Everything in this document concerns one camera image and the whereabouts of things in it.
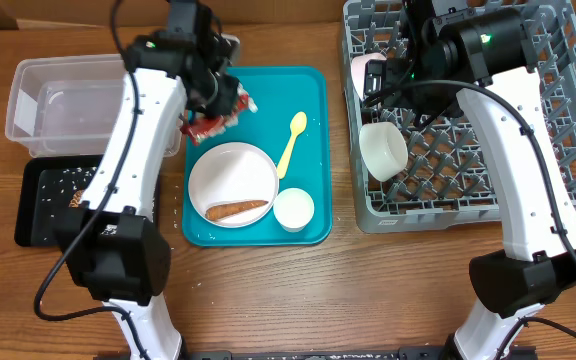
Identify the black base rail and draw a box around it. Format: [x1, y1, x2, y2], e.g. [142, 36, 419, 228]
[92, 344, 539, 360]

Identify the pink bowl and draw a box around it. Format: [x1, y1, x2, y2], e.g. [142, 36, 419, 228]
[351, 53, 386, 100]

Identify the white bowl with rice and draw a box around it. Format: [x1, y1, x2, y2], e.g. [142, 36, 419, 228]
[359, 122, 408, 182]

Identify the yellow plastic spoon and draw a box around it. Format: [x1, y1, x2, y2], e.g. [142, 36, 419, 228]
[277, 111, 308, 179]

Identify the brown sausage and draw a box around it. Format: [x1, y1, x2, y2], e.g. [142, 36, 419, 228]
[205, 200, 268, 222]

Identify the red snack wrapper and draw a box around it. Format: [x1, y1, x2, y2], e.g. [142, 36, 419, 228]
[180, 84, 258, 146]

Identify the small white cup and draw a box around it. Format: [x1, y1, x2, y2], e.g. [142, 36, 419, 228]
[273, 188, 315, 232]

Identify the brown food scrap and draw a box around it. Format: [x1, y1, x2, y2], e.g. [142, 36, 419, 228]
[69, 190, 84, 208]

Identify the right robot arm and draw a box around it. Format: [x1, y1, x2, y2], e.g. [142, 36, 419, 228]
[364, 1, 576, 359]

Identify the teal plastic tray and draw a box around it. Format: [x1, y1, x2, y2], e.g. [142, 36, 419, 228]
[181, 66, 333, 247]

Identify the grey dish rack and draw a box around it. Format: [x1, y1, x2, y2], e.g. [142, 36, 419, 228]
[341, 1, 576, 233]

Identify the black tray bin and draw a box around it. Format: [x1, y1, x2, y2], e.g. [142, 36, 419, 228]
[14, 153, 162, 248]

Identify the clear plastic bin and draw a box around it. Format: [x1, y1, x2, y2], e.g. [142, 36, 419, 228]
[4, 53, 184, 159]

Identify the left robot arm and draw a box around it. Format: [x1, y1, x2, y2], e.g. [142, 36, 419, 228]
[53, 0, 252, 359]

